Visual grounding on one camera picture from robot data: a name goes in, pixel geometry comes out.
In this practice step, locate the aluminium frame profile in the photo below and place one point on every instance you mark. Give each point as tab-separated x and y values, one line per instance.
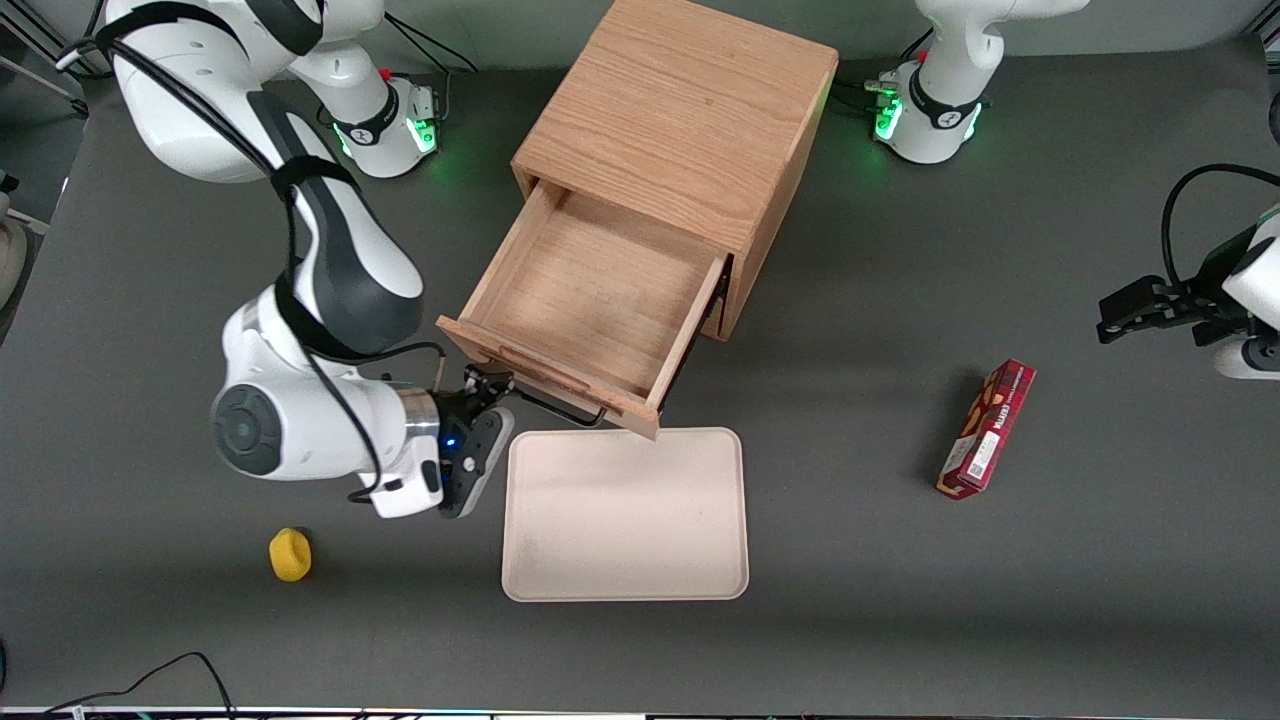
40	60

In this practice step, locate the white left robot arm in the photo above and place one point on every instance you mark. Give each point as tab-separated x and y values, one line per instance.
945	90

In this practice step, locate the beige rectangular tray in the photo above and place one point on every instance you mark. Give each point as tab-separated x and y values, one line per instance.
625	515

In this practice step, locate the beige round object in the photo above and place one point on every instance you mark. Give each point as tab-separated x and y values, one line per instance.
10	260

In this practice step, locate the yellow lemon toy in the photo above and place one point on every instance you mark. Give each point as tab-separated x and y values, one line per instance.
290	555

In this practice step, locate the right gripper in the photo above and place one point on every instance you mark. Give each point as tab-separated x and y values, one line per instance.
457	406

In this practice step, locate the red cookie box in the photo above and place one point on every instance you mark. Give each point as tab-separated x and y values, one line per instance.
987	430

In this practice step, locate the oak wooden drawer cabinet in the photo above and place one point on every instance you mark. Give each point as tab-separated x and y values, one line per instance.
690	110

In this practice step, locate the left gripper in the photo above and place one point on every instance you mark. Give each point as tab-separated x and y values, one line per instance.
1203	296

